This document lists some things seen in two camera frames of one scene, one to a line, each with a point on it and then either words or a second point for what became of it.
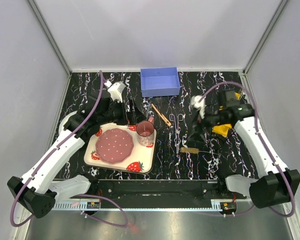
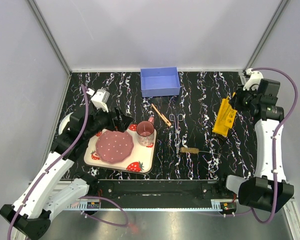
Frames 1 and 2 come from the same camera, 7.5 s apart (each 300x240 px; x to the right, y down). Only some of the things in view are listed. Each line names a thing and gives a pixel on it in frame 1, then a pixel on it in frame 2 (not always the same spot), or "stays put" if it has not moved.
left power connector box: [92, 204] stays put
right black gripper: [197, 134] -> [236, 103]
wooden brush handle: [163, 118] stays put
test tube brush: [188, 150] stays put
